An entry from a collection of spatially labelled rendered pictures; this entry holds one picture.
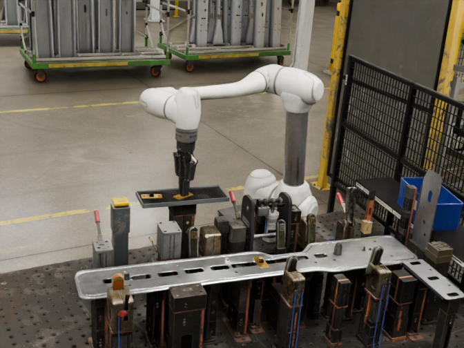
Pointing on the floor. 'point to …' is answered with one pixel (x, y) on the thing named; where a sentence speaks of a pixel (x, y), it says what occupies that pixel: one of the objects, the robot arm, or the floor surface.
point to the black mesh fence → (392, 140)
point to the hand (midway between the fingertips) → (184, 186)
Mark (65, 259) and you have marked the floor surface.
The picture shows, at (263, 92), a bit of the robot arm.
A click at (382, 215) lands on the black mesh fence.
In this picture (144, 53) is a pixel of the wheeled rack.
